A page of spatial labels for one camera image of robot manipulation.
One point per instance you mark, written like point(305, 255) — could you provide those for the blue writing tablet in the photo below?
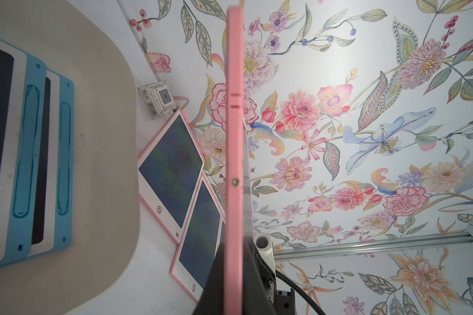
point(52, 225)
point(22, 91)

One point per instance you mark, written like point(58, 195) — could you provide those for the pink writing tablet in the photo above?
point(195, 254)
point(169, 169)

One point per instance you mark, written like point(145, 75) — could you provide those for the cream plastic storage box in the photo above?
point(82, 40)

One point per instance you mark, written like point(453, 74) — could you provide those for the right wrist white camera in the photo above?
point(265, 258)

